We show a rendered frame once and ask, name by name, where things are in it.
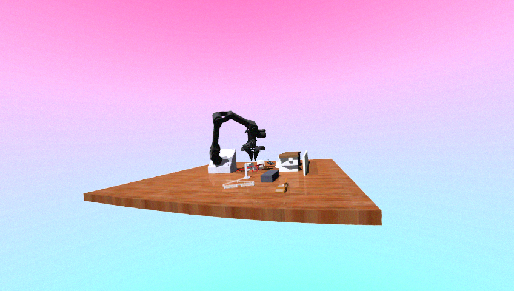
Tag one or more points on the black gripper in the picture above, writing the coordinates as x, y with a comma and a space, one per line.
256, 149

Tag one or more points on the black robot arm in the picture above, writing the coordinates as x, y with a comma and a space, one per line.
252, 132

